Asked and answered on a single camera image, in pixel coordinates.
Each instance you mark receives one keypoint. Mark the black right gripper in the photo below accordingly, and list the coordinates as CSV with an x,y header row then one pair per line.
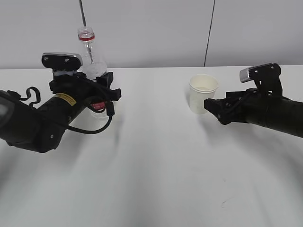
x,y
248,106

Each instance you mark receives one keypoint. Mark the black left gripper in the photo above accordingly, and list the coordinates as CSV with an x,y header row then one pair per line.
x,y
85,90

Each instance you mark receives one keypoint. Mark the clear plastic water bottle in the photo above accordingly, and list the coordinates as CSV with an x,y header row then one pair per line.
x,y
94,64

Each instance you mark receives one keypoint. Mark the white paper cup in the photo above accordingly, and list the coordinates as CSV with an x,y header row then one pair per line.
x,y
201,87

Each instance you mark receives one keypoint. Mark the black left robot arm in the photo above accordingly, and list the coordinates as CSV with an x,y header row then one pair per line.
x,y
41,129

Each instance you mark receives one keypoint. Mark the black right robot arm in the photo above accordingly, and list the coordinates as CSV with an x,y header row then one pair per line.
x,y
284,115

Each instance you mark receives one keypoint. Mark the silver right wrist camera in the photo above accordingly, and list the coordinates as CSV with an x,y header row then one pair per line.
x,y
266,78

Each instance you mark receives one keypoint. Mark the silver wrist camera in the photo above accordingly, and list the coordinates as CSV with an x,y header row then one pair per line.
x,y
62,63
266,78

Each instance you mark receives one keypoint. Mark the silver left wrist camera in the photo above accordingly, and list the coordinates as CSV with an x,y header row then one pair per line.
x,y
62,63

